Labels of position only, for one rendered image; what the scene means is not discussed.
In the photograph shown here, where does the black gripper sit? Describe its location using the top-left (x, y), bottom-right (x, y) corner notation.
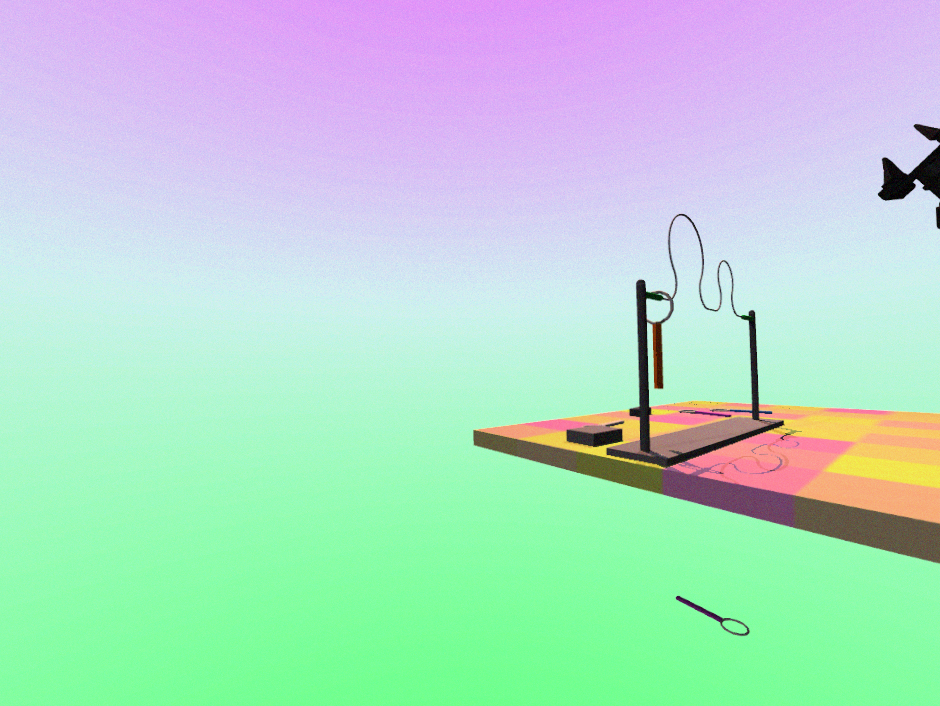
top-left (878, 124), bottom-right (940, 201)

